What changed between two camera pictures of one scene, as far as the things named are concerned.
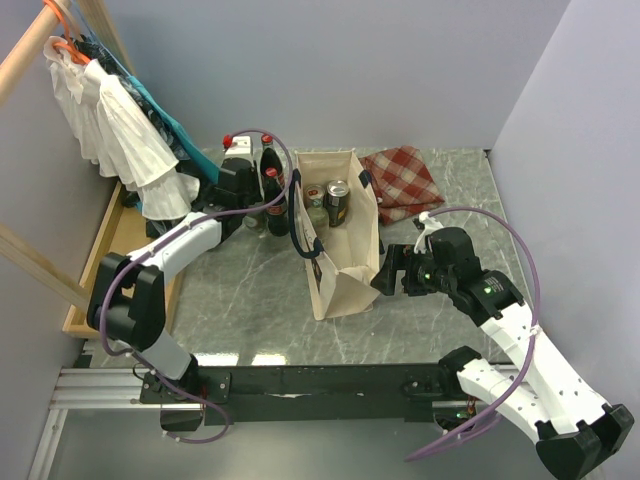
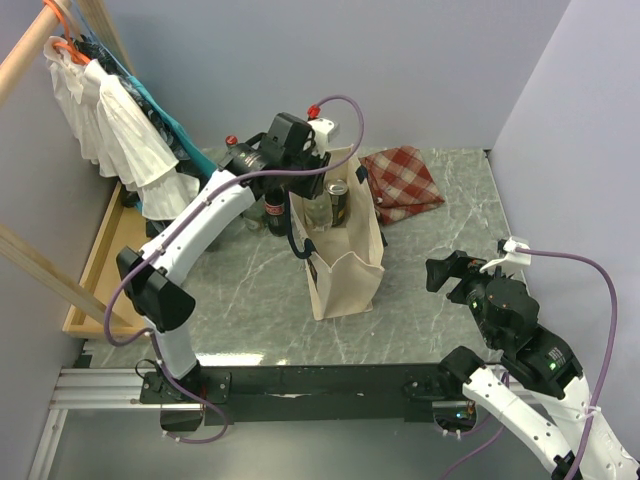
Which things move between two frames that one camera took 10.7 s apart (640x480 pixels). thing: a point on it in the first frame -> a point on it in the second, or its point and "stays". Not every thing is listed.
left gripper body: [254, 193] -> [305, 184]
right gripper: [398, 257] -> [455, 263]
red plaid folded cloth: [403, 183] stays
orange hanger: [68, 45] stays
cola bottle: [277, 215] stays
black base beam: [343, 392] stays
